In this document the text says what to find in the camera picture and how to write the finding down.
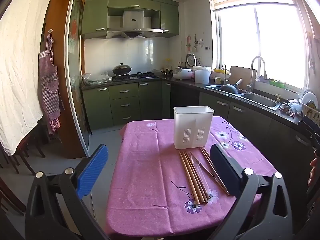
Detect white plate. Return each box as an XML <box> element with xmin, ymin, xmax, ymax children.
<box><xmin>301</xmin><ymin>92</ymin><xmax>318</xmax><ymax>110</ymax></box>

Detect purple floral tablecloth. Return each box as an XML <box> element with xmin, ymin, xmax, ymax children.
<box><xmin>104</xmin><ymin>116</ymin><xmax>278</xmax><ymax>238</ymax></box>

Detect wooden cutting board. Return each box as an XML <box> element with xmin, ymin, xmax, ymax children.
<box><xmin>229</xmin><ymin>66</ymin><xmax>257</xmax><ymax>87</ymax></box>

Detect dark base cabinets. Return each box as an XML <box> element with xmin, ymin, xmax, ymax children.
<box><xmin>170</xmin><ymin>82</ymin><xmax>320</xmax><ymax>205</ymax></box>

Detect dark wooden chair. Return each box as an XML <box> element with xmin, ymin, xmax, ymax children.
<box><xmin>11</xmin><ymin>132</ymin><xmax>47</xmax><ymax>176</ymax></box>

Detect black gas stove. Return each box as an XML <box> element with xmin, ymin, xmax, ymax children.
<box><xmin>112</xmin><ymin>72</ymin><xmax>159</xmax><ymax>81</ymax></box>

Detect white hanging sheet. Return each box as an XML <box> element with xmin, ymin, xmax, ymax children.
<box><xmin>0</xmin><ymin>0</ymin><xmax>53</xmax><ymax>157</ymax></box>

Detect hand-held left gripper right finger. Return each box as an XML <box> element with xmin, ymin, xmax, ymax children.
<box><xmin>210</xmin><ymin>144</ymin><xmax>293</xmax><ymax>240</ymax></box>

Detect white plastic bucket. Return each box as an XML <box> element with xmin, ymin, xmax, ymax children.
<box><xmin>192</xmin><ymin>65</ymin><xmax>212</xmax><ymax>84</ymax></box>

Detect metallic gold chopstick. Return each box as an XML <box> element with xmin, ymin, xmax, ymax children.
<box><xmin>200</xmin><ymin>148</ymin><xmax>227</xmax><ymax>196</ymax></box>
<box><xmin>203</xmin><ymin>148</ymin><xmax>230</xmax><ymax>195</ymax></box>

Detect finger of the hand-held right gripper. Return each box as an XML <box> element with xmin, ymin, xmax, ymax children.
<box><xmin>297</xmin><ymin>116</ymin><xmax>320</xmax><ymax>146</ymax></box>

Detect white dish rack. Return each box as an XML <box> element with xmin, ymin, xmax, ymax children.
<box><xmin>299</xmin><ymin>97</ymin><xmax>320</xmax><ymax>126</ymax></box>

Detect crumpled dish rags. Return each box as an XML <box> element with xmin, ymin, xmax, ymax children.
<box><xmin>279</xmin><ymin>99</ymin><xmax>303</xmax><ymax>117</ymax></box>

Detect steel sink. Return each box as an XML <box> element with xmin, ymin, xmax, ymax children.
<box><xmin>204</xmin><ymin>84</ymin><xmax>282</xmax><ymax>112</ymax></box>

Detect purple checked apron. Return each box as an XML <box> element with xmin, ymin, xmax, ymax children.
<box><xmin>38</xmin><ymin>34</ymin><xmax>63</xmax><ymax>134</ymax></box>

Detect window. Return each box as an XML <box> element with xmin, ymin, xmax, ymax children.
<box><xmin>215</xmin><ymin>2</ymin><xmax>310</xmax><ymax>93</ymax></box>

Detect black wok with wooden handle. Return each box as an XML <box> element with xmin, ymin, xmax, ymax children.
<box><xmin>219</xmin><ymin>79</ymin><xmax>243</xmax><ymax>93</ymax></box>

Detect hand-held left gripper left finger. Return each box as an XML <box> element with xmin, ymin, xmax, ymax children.
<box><xmin>25</xmin><ymin>144</ymin><xmax>109</xmax><ymax>240</ymax></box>

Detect clear plastic spoon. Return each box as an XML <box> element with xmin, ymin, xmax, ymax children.
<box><xmin>191</xmin><ymin>154</ymin><xmax>215</xmax><ymax>198</ymax></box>

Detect white plastic utensil holder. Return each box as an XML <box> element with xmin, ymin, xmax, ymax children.
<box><xmin>173</xmin><ymin>106</ymin><xmax>215</xmax><ymax>150</ymax></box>

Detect white rice cooker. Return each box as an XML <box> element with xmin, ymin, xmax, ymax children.
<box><xmin>173</xmin><ymin>53</ymin><xmax>200</xmax><ymax>80</ymax></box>

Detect brown wooden chopstick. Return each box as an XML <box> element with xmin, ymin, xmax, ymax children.
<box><xmin>186</xmin><ymin>152</ymin><xmax>207</xmax><ymax>203</ymax></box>
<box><xmin>189</xmin><ymin>152</ymin><xmax>210</xmax><ymax>202</ymax></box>
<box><xmin>182</xmin><ymin>152</ymin><xmax>203</xmax><ymax>205</ymax></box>
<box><xmin>178</xmin><ymin>151</ymin><xmax>199</xmax><ymax>206</ymax></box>

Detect green wall cabinets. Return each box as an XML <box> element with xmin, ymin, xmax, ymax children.
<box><xmin>81</xmin><ymin>0</ymin><xmax>180</xmax><ymax>40</ymax></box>

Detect black wok with lid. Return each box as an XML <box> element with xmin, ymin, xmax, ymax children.
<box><xmin>112</xmin><ymin>63</ymin><xmax>132</xmax><ymax>75</ymax></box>

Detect person's right hand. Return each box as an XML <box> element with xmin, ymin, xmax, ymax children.
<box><xmin>308</xmin><ymin>157</ymin><xmax>320</xmax><ymax>186</ymax></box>

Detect clear plastic bag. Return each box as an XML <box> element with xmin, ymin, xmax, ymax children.
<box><xmin>82</xmin><ymin>71</ymin><xmax>112</xmax><ymax>85</ymax></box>

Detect steel range hood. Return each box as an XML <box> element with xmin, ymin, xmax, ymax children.
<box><xmin>106</xmin><ymin>9</ymin><xmax>163</xmax><ymax>40</ymax></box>

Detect green base cabinets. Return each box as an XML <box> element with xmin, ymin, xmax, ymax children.
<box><xmin>82</xmin><ymin>79</ymin><xmax>172</xmax><ymax>132</ymax></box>

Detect tall steel faucet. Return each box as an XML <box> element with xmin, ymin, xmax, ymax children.
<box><xmin>247</xmin><ymin>56</ymin><xmax>268</xmax><ymax>93</ymax></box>

